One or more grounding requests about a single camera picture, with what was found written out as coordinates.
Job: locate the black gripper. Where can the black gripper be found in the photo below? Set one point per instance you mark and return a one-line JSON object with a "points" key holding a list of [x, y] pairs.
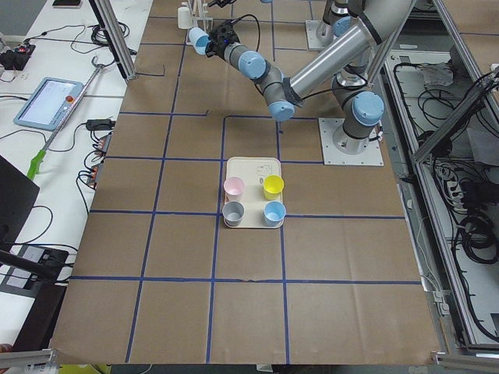
{"points": [[221, 2], [218, 47]]}

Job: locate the light blue cup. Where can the light blue cup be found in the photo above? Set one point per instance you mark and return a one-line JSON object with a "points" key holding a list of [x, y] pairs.
{"points": [[274, 213], [199, 39]]}

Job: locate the white ikea cup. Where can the white ikea cup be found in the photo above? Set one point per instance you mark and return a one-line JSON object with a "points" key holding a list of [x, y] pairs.
{"points": [[184, 17]]}

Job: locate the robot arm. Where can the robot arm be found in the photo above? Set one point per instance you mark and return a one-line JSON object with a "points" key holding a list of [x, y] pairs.
{"points": [[334, 10], [371, 23]]}

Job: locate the pink cup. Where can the pink cup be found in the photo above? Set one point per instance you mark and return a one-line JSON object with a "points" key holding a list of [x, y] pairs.
{"points": [[234, 188]]}

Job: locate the yellow cup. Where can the yellow cup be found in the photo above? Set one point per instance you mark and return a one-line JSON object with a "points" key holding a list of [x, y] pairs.
{"points": [[273, 186]]}

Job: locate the grey cup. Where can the grey cup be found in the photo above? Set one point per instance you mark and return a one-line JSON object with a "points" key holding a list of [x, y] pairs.
{"points": [[233, 212]]}

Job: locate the cream serving tray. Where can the cream serving tray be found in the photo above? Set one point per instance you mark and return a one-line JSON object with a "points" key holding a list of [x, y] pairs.
{"points": [[253, 171]]}

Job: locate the black power adapter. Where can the black power adapter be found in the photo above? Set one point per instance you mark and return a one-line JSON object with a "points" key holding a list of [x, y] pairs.
{"points": [[100, 124]]}

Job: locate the blue teach pendant tablet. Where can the blue teach pendant tablet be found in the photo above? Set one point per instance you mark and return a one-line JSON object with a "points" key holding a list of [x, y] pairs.
{"points": [[48, 103]]}

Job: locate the brown paper table cover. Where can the brown paper table cover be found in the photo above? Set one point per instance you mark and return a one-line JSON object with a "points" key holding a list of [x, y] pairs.
{"points": [[160, 278]]}

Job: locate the white wire cup rack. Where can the white wire cup rack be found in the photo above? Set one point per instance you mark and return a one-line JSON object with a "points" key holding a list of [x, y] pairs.
{"points": [[199, 12]]}

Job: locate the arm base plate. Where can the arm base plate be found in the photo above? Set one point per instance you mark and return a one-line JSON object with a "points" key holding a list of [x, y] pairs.
{"points": [[341, 150], [313, 35]]}

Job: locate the aluminium frame post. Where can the aluminium frame post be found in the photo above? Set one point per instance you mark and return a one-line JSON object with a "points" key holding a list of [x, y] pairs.
{"points": [[107, 20]]}

